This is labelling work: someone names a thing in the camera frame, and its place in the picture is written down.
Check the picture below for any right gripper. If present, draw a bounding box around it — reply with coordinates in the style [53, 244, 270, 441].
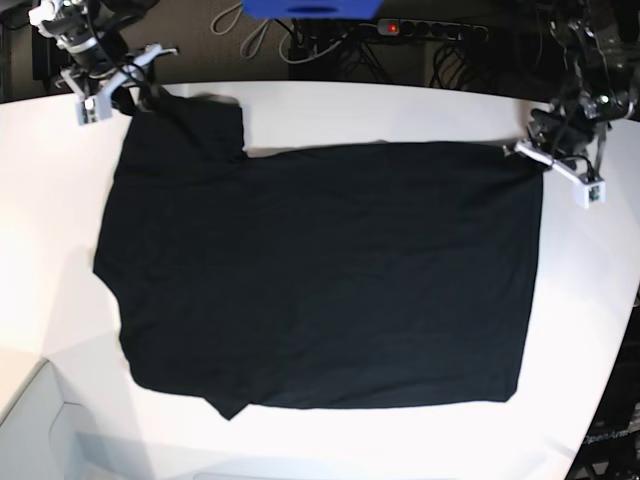
[58, 35, 178, 115]

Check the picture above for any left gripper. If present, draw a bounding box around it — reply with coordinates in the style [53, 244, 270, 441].
[503, 104, 611, 183]

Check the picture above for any black graphic t-shirt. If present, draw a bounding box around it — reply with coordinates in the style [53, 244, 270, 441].
[94, 96, 543, 418]

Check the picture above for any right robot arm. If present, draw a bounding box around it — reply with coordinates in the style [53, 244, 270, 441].
[28, 1, 179, 125]

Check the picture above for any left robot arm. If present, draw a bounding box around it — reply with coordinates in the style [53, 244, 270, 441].
[507, 1, 639, 187]

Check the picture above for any black box on floor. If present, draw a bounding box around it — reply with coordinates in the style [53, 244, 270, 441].
[31, 29, 66, 85]

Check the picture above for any blue box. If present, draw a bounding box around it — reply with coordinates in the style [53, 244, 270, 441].
[242, 0, 383, 19]

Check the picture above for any black power strip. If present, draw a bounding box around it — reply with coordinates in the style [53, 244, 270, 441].
[376, 18, 489, 42]

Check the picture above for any white tray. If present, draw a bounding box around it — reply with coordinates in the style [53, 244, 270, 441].
[1, 363, 92, 480]

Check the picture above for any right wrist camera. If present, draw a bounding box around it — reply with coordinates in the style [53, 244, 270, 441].
[76, 96, 112, 126]

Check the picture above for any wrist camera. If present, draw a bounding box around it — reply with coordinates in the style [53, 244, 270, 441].
[574, 179, 606, 209]
[76, 96, 112, 126]

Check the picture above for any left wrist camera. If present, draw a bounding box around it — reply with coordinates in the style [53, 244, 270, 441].
[574, 179, 606, 209]

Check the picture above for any white cable loop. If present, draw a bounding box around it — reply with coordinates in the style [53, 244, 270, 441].
[209, 2, 276, 59]

